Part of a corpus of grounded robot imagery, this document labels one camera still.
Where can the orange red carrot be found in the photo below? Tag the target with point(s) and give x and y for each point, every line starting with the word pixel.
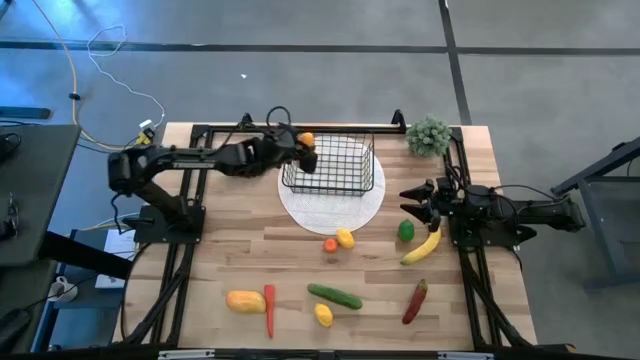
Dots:
pixel 270 310

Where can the dark red green pepper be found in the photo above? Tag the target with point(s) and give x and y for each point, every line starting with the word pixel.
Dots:
pixel 415 302

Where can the white mug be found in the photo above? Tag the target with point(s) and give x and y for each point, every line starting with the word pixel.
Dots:
pixel 62 290

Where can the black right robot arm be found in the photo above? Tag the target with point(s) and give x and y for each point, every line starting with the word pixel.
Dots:
pixel 545 212

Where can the black frame bracket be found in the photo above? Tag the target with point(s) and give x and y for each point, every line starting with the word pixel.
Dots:
pixel 398 120
pixel 245 120

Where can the green cucumber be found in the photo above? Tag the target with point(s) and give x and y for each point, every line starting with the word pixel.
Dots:
pixel 334 296

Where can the yellow banana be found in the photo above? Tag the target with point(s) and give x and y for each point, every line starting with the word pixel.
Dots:
pixel 422 248

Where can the silver metal plate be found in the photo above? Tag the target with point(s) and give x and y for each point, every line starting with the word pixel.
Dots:
pixel 185 354
pixel 465 356

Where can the grey desk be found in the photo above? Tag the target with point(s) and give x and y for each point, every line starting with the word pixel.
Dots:
pixel 35 190

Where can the yellow orange mango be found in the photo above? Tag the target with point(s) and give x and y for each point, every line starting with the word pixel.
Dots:
pixel 306 139
pixel 245 302

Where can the bright yellow lemon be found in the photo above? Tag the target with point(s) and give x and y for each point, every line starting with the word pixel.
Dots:
pixel 324 315

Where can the flat black bar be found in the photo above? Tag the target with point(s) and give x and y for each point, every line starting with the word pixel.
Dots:
pixel 25 112

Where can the green lime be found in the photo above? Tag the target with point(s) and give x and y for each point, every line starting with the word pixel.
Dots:
pixel 406 231

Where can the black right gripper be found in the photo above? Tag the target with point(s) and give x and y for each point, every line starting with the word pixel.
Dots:
pixel 450 205

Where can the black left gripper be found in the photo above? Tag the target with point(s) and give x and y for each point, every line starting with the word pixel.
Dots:
pixel 272 159

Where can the potted green plant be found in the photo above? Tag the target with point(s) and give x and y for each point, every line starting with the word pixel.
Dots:
pixel 428 136

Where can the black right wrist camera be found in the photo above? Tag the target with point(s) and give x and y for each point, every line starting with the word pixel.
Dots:
pixel 445 184

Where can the black metal beam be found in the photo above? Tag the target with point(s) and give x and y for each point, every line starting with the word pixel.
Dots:
pixel 85 255

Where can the yellow plug connector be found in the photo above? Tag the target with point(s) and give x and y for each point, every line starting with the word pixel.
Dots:
pixel 144 138

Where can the black aluminium table frame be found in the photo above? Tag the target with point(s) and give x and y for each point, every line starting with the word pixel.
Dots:
pixel 225 129

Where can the dark grey side table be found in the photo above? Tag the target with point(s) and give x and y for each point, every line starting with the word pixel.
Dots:
pixel 615 225

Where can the white paper sheet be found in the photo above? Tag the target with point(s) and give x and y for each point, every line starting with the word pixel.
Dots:
pixel 117 245

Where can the white power adapter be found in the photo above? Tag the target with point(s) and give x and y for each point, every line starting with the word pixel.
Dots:
pixel 146 123

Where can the orange-tinted yellow lemon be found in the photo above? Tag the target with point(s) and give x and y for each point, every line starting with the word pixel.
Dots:
pixel 345 239

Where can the white round placemat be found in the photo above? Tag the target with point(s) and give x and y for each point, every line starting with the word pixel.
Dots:
pixel 325 215

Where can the small orange tangerine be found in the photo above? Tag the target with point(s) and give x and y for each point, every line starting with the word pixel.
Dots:
pixel 330 245

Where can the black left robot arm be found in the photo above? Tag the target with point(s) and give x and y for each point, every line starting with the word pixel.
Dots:
pixel 150 162

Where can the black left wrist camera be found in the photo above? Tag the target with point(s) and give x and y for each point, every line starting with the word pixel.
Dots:
pixel 285 136

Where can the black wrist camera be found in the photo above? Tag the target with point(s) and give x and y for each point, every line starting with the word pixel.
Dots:
pixel 445 184
pixel 285 136

